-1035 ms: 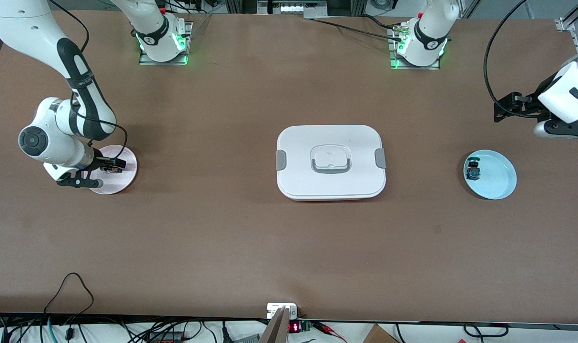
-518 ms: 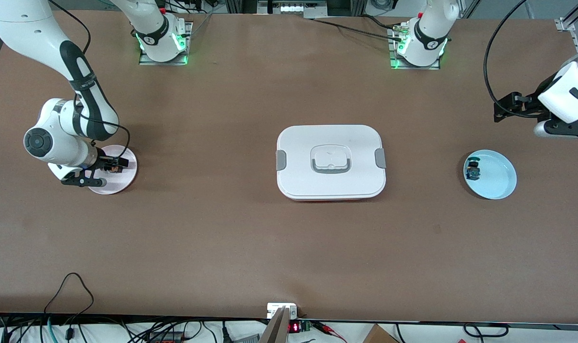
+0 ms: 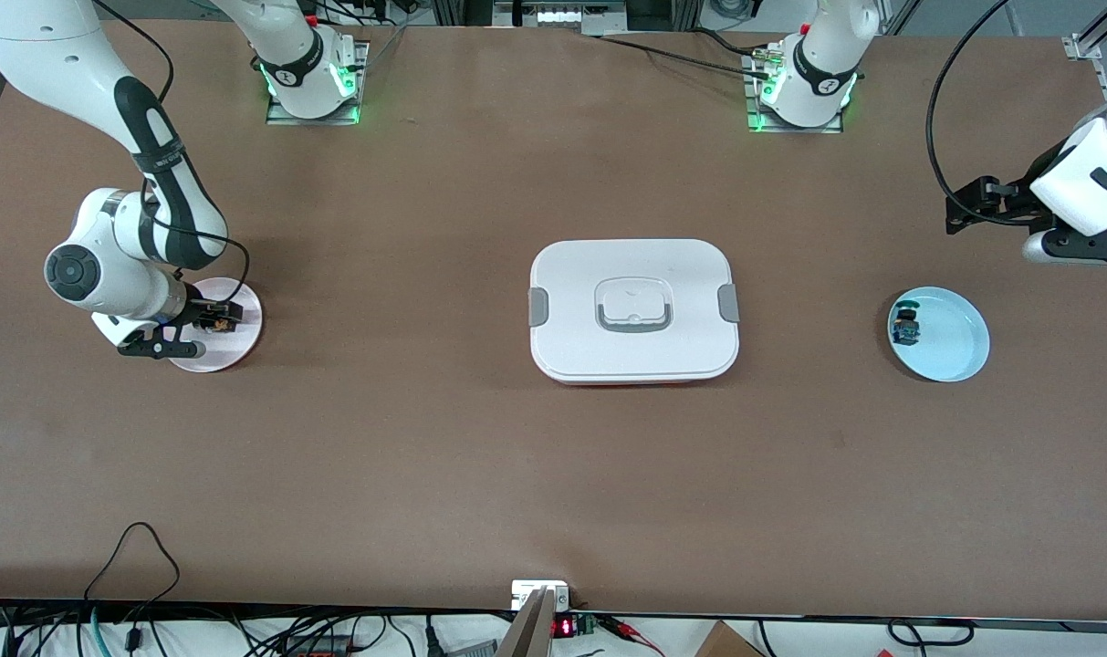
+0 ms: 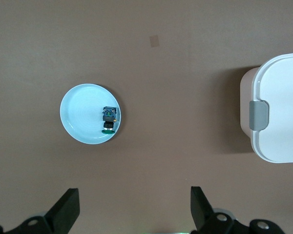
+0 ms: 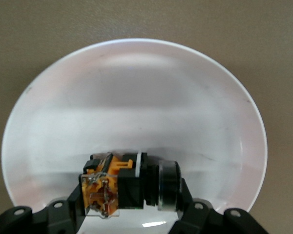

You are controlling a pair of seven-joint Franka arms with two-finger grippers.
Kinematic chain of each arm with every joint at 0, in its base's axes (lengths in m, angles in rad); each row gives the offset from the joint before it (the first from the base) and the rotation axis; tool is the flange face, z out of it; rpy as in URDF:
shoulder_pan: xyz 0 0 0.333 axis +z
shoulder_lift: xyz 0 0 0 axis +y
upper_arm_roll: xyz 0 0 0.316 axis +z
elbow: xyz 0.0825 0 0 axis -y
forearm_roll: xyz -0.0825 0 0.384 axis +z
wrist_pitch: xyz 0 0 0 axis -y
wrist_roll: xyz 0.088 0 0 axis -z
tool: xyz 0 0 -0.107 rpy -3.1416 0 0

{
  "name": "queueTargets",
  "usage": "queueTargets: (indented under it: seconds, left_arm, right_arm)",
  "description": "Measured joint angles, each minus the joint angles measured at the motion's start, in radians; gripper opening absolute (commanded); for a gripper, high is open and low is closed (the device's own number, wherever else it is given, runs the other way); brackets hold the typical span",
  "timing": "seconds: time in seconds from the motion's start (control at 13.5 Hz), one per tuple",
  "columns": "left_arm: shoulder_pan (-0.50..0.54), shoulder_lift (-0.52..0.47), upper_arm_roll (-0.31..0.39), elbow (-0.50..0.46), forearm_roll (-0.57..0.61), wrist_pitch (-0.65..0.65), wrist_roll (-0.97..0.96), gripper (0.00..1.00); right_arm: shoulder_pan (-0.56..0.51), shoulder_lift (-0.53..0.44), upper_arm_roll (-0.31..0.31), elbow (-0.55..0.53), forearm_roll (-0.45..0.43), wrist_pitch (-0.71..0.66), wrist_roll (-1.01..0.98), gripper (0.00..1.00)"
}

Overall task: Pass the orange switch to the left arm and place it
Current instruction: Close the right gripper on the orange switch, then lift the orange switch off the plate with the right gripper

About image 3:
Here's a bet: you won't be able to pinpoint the brown cardboard box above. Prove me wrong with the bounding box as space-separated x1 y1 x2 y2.
694 620 764 657

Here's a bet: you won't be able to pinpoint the black looped cable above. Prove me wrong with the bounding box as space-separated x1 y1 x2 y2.
83 522 182 657

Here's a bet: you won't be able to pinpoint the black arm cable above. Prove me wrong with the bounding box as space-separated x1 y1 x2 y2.
924 0 1056 226
92 0 251 307

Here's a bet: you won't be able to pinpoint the light blue round plate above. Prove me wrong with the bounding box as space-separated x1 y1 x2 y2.
887 287 990 382

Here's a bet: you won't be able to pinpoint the white lunch box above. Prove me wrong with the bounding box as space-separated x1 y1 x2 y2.
527 239 741 386

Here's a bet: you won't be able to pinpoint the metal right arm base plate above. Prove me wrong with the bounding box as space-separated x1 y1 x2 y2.
266 41 371 126

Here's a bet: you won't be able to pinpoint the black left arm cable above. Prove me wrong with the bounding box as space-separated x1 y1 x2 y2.
924 0 1056 226

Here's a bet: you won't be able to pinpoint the red black clip leads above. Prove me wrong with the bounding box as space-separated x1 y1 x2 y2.
599 616 668 657

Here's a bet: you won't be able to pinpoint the black base power cable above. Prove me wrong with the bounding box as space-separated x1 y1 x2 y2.
594 26 778 83

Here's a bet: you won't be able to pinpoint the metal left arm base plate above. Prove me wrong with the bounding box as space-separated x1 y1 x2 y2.
745 50 844 135

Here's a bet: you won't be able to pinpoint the thin grey cable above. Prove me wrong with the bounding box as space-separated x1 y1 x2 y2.
366 26 408 69

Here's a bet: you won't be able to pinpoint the black coiled floor cable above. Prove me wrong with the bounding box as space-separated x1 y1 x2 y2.
886 619 976 647

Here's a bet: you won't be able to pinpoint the white power strip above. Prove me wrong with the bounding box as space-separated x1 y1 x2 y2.
494 0 627 33

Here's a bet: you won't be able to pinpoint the pink round plate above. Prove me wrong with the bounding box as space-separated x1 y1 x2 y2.
168 277 264 373

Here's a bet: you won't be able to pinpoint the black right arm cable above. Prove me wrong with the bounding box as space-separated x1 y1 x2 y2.
92 0 251 307

